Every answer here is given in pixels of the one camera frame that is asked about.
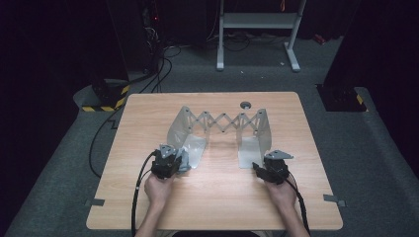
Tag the grey textured cloth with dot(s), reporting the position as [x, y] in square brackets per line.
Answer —
[184, 161]

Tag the person's left hand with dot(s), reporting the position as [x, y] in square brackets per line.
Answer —
[158, 191]

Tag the black base with yellow stripes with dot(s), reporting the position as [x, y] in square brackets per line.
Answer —
[339, 98]
[108, 95]

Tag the dark equipment rack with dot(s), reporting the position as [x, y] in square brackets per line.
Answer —
[150, 33]

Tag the grey expandable metal bookend rack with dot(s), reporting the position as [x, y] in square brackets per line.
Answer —
[250, 151]

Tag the grey round table grommet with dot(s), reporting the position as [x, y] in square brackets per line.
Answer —
[245, 105]

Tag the grey tape piece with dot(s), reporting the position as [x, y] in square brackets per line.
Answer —
[332, 198]
[95, 202]

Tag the person's dark clothing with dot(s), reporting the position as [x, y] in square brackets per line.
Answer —
[214, 234]

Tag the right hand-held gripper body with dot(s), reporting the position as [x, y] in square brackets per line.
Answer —
[275, 171]

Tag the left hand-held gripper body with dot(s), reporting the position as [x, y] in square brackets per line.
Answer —
[164, 164]

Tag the white metal stand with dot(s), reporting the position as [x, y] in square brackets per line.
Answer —
[258, 19]

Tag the person's right hand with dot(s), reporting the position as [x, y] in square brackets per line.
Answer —
[281, 194]

